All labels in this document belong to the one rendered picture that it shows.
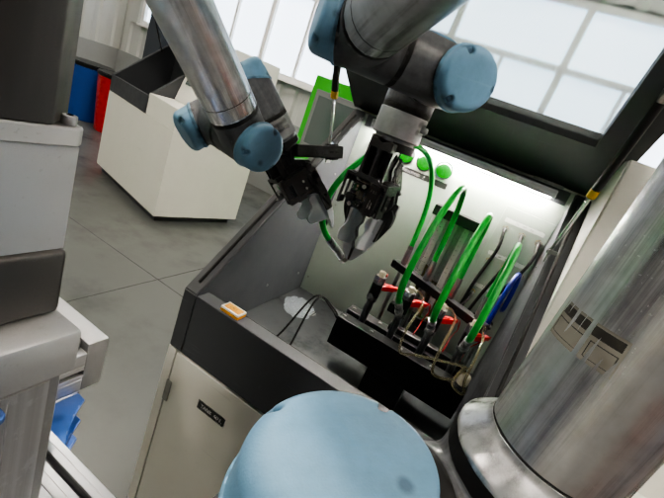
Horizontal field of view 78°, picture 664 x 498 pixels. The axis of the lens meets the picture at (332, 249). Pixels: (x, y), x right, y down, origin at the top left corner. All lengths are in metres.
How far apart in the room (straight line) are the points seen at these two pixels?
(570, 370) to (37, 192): 0.31
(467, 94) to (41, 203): 0.43
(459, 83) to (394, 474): 0.41
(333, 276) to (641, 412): 1.19
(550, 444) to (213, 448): 0.92
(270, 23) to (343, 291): 5.14
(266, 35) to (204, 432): 5.55
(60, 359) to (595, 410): 0.32
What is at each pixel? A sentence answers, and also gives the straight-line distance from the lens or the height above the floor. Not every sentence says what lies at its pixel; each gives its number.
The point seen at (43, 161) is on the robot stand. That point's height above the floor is 1.36.
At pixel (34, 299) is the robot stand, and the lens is 0.32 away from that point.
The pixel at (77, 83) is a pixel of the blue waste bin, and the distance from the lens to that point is 6.85.
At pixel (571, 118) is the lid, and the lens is 1.06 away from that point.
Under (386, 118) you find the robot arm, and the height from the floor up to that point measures 1.45.
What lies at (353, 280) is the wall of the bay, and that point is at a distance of 1.36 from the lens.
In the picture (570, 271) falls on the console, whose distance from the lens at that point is 1.00.
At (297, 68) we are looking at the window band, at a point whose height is 1.67.
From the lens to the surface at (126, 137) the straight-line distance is 4.33.
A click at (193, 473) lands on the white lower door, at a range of 1.22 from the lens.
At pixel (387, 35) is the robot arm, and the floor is 1.51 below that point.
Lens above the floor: 1.44
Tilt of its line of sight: 18 degrees down
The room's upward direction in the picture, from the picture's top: 21 degrees clockwise
